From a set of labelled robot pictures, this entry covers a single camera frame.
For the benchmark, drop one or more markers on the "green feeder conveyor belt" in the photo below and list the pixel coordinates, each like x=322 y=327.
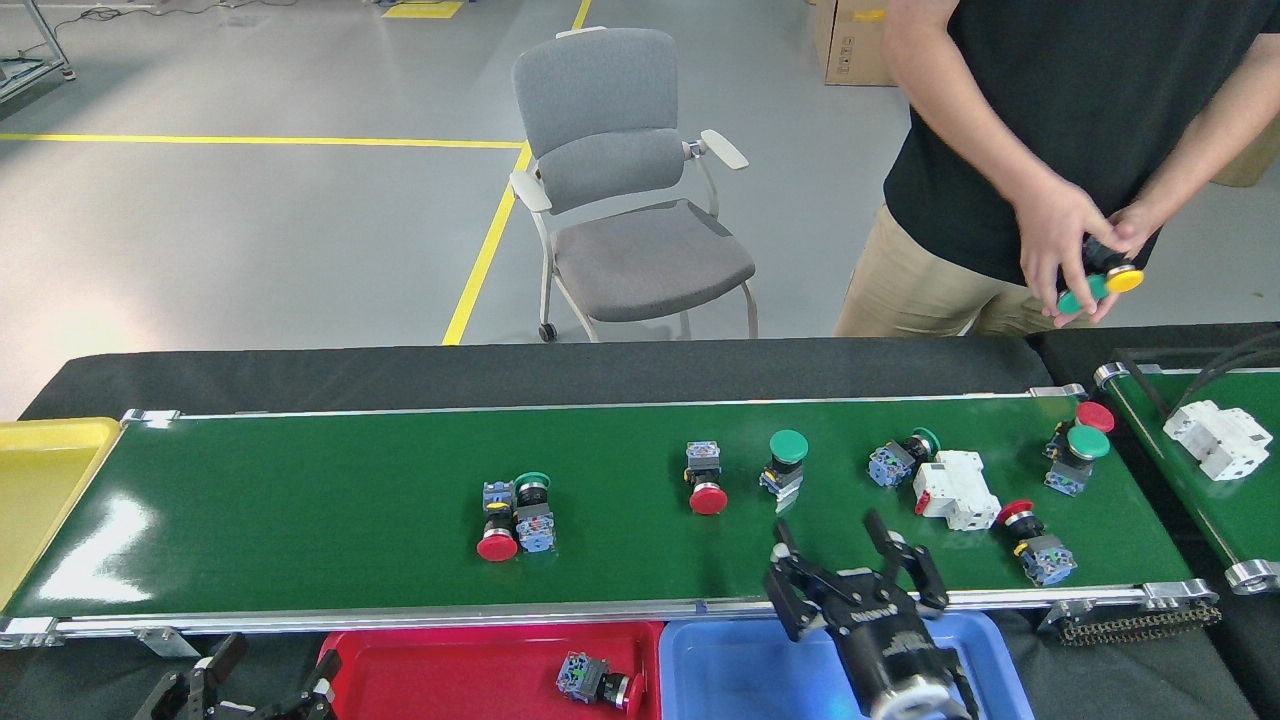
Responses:
x=1240 y=510

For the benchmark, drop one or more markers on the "blue plastic tray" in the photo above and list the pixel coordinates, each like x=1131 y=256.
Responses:
x=720 y=670

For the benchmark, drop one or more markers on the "red and yellow button switch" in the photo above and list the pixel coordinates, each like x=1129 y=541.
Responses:
x=1048 y=560
x=497 y=545

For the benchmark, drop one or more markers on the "green mushroom push button switch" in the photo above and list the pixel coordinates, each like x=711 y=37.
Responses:
x=788 y=446
x=1085 y=293
x=1088 y=442

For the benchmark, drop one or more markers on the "red plastic tray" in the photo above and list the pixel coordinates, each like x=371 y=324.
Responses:
x=450 y=670

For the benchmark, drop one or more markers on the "person's right hand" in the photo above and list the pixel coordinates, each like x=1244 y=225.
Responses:
x=1060 y=230

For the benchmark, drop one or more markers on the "person's left forearm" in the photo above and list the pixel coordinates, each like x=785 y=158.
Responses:
x=1210 y=150

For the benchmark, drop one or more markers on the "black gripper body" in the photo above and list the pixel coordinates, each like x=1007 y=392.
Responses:
x=238 y=714
x=885 y=640

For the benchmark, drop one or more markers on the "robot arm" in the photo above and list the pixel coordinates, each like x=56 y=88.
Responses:
x=920 y=703

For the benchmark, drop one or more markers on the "white circuit breaker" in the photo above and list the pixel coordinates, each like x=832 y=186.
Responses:
x=1215 y=440
x=960 y=490

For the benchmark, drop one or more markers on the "small green push button switch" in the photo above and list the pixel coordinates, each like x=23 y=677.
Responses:
x=536 y=530
x=888 y=466

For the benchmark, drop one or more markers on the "person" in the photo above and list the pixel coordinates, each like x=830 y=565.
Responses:
x=1080 y=100

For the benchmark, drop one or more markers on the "grey metal rack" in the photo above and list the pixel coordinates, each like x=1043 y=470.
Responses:
x=25 y=78

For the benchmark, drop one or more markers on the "grey office chair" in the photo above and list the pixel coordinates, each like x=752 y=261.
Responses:
x=600 y=90

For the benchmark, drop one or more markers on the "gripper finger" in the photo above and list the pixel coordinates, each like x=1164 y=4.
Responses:
x=322 y=685
x=920 y=580
x=795 y=600
x=222 y=662

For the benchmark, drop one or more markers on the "yellow plastic tray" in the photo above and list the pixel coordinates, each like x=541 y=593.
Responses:
x=40 y=490

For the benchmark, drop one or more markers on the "person's left hand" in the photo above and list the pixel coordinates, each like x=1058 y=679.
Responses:
x=1140 y=235

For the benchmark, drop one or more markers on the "yellow mushroom push button switch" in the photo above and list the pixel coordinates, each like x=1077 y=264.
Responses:
x=1126 y=279

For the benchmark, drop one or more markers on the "brown cardboard box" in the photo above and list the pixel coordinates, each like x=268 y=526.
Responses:
x=850 y=50

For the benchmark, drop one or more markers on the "wide green conveyor belt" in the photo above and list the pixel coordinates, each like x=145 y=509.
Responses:
x=300 y=500

